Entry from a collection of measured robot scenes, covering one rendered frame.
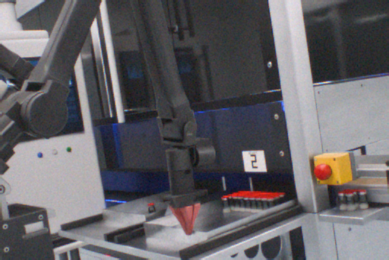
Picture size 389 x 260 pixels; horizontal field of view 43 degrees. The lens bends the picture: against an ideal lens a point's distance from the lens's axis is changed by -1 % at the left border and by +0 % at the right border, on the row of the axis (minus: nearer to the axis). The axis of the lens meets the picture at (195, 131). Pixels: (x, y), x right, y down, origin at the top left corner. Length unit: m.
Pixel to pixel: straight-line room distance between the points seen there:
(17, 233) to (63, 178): 0.99
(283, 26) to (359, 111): 0.36
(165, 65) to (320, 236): 0.60
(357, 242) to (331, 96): 0.41
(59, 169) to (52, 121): 1.10
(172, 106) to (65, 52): 0.29
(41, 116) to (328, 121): 0.79
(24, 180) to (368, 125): 1.21
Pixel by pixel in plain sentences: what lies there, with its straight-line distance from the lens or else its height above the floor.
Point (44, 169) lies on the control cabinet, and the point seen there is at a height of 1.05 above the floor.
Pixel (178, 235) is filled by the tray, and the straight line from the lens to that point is 1.25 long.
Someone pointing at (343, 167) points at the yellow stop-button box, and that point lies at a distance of 1.27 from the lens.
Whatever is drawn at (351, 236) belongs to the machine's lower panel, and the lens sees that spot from 1.48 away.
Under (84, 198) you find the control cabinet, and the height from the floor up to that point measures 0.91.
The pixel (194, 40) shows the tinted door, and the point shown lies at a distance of 1.59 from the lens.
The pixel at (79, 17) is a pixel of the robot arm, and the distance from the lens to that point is 0.98.
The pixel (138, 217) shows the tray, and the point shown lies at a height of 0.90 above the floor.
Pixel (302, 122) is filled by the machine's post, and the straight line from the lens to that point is 1.31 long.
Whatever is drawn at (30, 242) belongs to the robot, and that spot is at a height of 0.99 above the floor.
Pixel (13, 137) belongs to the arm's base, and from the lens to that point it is 0.91.
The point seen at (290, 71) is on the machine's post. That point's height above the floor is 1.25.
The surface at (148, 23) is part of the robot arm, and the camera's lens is 1.08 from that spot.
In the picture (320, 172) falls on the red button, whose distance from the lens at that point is 1.25.
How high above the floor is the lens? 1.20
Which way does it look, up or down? 3 degrees down
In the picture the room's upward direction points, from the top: 9 degrees counter-clockwise
